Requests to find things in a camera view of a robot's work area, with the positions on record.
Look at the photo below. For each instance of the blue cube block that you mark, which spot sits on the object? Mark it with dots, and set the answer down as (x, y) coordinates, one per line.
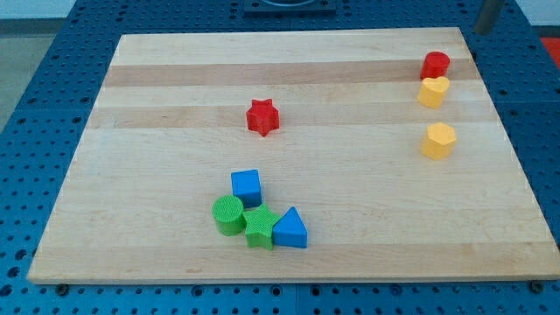
(246, 186)

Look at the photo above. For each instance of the red star block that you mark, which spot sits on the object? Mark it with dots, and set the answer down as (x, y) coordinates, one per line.
(262, 117)

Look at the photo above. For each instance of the green star block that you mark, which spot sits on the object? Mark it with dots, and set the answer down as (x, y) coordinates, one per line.
(259, 227)

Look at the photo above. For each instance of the green cylinder block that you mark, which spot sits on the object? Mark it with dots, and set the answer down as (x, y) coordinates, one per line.
(228, 216)

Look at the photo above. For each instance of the blue triangle block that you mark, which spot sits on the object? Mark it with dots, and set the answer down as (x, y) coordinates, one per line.
(290, 231)

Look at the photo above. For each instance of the wooden board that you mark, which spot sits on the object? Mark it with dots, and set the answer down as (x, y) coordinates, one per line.
(169, 127)

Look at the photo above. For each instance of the yellow hexagon block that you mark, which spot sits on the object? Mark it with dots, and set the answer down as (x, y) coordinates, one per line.
(438, 141)

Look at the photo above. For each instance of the yellow heart block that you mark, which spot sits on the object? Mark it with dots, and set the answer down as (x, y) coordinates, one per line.
(433, 91)

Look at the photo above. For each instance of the red cylinder block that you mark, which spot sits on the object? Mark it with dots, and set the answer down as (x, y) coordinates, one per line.
(435, 65)

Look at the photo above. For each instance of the grey metal rod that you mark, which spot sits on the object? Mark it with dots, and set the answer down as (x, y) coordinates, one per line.
(489, 13)

